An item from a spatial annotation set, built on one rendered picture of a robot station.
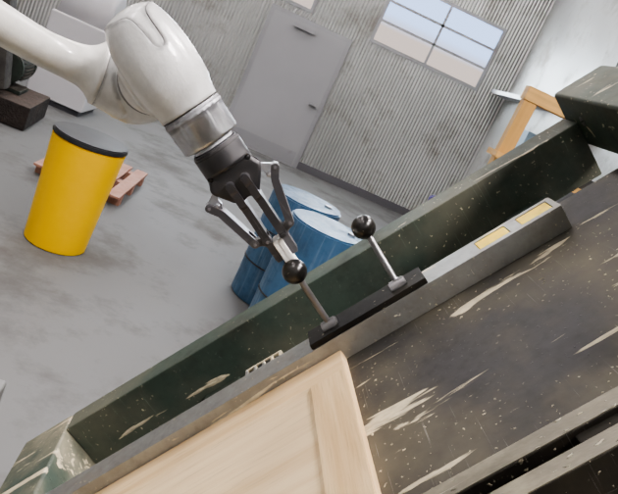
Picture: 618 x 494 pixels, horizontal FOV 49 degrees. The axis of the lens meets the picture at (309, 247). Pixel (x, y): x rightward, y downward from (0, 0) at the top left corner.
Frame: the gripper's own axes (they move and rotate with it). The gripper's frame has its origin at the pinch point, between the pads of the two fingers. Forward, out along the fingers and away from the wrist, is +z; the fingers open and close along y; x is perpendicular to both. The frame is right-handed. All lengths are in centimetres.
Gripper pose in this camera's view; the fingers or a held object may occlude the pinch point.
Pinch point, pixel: (288, 256)
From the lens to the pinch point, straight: 104.3
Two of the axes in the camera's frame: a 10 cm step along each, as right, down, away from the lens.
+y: -8.5, 5.2, 1.1
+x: 0.7, 3.0, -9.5
